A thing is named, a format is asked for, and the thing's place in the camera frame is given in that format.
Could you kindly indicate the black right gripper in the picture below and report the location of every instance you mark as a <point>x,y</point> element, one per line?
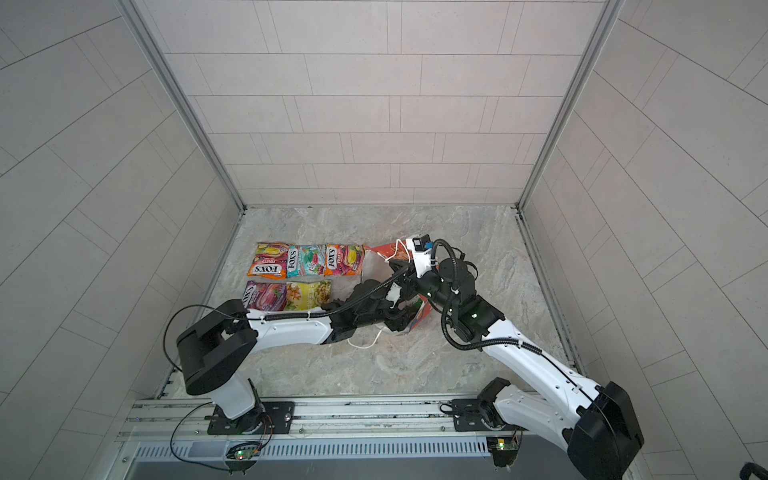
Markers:
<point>417,280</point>

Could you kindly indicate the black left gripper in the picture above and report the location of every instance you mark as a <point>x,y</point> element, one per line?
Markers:
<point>396,326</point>

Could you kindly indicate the red paper gift bag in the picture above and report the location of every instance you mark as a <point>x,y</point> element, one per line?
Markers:
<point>379,265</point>

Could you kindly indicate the orange snack packet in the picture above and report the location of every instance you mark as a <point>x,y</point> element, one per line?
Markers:
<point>343,260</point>

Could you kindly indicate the yellow green snack packet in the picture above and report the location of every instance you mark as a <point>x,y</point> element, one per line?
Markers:
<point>307,296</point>

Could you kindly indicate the teal snack packet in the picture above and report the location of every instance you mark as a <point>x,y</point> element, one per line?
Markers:
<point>306,261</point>

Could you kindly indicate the purple snack packet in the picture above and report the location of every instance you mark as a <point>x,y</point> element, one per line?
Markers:
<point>267,297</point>

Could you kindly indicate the red orange Fox's candy bag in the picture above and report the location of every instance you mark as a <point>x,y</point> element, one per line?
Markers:
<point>270,261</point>

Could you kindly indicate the green Fox's candy bag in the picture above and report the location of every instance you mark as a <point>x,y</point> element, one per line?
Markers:
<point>413,312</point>

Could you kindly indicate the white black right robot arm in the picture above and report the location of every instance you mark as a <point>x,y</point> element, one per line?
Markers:
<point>595,424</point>

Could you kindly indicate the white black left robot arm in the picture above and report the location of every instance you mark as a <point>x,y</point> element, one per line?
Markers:
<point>212,350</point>

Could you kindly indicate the right green circuit board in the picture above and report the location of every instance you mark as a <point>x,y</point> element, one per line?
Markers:
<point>503,450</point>

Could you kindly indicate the green circuit board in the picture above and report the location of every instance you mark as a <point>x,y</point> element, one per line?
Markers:
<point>244,452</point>
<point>503,450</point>

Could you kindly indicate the left green circuit board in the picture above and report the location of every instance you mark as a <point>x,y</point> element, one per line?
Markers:
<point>244,452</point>

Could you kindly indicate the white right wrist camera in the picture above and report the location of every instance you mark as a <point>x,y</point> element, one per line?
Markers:
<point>422,254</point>

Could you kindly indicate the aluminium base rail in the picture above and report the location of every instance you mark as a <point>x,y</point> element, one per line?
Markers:
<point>386,416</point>

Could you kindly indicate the aluminium corner post right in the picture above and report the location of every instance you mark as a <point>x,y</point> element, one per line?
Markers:
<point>605,22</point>

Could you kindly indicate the aluminium corner post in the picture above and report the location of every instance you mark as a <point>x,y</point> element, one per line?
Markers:
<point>605,22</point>
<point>154,55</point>

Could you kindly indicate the aluminium corner post left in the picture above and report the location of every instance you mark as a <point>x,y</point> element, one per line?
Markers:
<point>154,55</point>

